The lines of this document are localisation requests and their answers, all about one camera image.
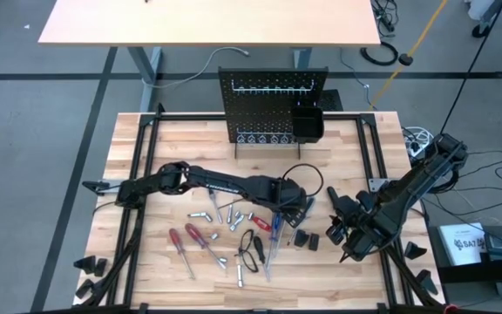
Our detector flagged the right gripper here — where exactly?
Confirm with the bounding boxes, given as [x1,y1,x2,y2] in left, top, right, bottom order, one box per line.
[327,187,391,263]

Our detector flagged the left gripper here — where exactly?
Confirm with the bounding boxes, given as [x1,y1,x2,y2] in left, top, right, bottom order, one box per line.
[275,176,309,229]

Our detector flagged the blue-handled screwdriver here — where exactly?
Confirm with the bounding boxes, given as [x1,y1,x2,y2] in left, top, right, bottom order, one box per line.
[264,211,284,281]

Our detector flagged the black-handled screwdriver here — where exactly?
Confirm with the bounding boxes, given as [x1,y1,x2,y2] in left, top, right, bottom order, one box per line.
[252,235,273,283]

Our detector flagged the red-handled screwdriver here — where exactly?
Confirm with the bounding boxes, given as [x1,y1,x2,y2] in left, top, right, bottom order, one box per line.
[168,227,197,281]
[184,222,228,270]

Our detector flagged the grey metal mounting plate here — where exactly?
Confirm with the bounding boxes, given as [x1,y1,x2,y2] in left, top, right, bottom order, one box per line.
[83,178,125,195]
[368,177,388,194]

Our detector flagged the black safety glasses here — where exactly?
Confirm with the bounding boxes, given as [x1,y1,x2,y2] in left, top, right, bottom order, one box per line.
[234,228,261,274]

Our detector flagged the long chrome deep socket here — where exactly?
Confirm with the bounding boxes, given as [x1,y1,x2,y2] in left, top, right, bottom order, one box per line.
[235,254,245,289]

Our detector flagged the black plastic pegboard bin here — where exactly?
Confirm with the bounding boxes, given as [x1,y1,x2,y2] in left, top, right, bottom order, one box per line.
[290,106,326,145]

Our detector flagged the white power strip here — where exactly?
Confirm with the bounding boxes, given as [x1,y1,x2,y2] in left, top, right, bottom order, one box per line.
[401,125,436,159]

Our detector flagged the black perforated pegboard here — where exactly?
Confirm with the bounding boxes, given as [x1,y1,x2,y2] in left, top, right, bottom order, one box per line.
[217,65,330,160]

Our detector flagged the white box with label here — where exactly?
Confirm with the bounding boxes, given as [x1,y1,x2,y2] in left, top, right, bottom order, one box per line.
[437,222,488,267]

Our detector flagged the black equipment shelf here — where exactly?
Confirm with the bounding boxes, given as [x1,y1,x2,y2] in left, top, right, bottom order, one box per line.
[427,220,502,304]

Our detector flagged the light wooden desk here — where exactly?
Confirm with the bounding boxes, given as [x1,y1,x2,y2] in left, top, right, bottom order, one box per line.
[37,0,382,113]

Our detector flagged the grey chair base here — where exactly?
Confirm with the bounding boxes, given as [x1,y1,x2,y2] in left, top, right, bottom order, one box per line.
[471,0,502,56]

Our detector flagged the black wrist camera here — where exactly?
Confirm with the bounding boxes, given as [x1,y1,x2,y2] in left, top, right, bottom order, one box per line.
[325,216,349,246]

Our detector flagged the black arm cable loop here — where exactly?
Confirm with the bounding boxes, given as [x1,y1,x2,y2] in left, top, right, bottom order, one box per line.
[280,162,325,200]

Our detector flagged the chrome wire ring rack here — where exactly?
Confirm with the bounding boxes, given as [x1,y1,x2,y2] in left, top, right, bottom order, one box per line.
[235,126,296,146]

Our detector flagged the red handled pliers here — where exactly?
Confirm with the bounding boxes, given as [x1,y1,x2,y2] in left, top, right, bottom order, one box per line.
[231,78,314,96]

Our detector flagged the black aluminium table frame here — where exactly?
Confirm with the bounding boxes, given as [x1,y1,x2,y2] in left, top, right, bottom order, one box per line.
[72,102,446,314]

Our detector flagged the coiled black cable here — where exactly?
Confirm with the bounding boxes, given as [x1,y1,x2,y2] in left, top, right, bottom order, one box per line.
[360,40,400,67]

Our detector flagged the grey floor cable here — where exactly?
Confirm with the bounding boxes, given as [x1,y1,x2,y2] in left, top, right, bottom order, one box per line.
[152,45,251,89]

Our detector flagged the long black cable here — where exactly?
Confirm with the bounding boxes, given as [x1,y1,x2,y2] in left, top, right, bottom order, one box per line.
[439,0,502,135]

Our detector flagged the yellow hanging hose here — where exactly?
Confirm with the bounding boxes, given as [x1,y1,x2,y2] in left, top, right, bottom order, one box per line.
[367,0,449,111]

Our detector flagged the black cable bundle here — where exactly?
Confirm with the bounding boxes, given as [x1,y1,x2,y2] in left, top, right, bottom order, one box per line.
[370,0,399,38]

